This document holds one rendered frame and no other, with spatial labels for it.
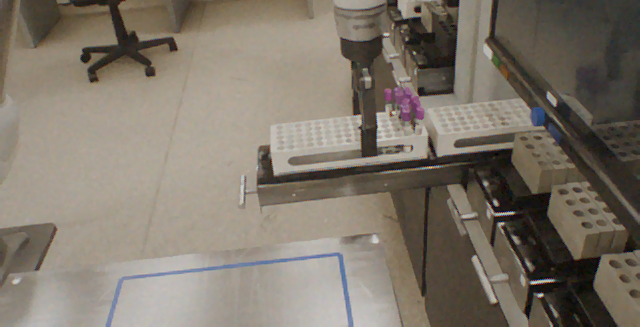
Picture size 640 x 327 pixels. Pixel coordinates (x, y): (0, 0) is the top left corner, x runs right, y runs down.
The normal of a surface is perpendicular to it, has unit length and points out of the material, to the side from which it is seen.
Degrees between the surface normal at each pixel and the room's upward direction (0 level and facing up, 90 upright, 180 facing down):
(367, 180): 90
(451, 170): 90
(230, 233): 0
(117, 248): 0
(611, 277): 90
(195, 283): 0
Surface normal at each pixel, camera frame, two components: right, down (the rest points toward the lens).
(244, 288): -0.07, -0.83
